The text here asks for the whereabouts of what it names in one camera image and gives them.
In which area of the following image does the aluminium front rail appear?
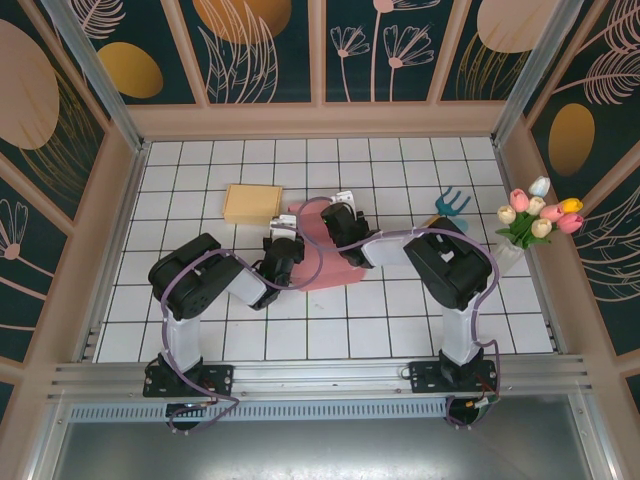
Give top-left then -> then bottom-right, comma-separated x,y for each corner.
47,353 -> 592,401

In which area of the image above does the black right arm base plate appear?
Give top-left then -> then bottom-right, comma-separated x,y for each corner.
408,360 -> 501,396

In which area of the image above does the white ribbed vase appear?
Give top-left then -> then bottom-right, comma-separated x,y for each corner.
492,238 -> 526,276

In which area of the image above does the teal toy rake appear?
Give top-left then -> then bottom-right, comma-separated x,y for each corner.
422,186 -> 472,227

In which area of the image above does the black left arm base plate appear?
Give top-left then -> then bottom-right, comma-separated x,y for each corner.
143,363 -> 235,399

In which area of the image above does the aluminium corner post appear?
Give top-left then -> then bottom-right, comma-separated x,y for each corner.
39,0 -> 152,154
488,0 -> 587,147

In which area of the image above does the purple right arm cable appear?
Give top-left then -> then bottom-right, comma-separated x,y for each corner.
297,197 -> 502,431

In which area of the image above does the pink paper box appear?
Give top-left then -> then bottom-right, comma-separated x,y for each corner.
286,199 -> 370,292

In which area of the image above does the artificial tulip bouquet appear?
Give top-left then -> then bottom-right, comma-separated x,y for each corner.
495,175 -> 585,250

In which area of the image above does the black round controller unit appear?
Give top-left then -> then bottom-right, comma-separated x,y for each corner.
166,399 -> 217,435
444,396 -> 495,430

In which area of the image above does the slotted grey cable duct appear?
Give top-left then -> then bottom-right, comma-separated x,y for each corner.
66,402 -> 451,422

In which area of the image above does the grey metal sheet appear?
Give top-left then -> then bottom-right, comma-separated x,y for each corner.
29,419 -> 616,480

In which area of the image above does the yellow paper box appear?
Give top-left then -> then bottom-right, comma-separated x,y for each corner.
222,183 -> 285,225

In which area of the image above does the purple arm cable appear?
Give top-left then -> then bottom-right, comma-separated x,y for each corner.
160,219 -> 324,435
297,197 -> 502,431

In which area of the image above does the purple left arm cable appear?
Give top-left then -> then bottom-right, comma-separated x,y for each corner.
160,219 -> 324,435

